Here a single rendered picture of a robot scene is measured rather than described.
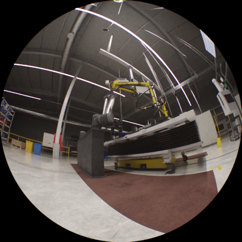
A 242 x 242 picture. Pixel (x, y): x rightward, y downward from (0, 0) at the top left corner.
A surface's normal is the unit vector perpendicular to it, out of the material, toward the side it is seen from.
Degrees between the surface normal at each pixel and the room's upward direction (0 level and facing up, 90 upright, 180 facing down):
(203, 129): 90
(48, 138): 90
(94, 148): 90
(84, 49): 176
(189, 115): 90
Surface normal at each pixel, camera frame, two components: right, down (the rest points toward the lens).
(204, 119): -0.80, -0.21
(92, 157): 0.59, -0.34
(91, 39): 0.11, 0.93
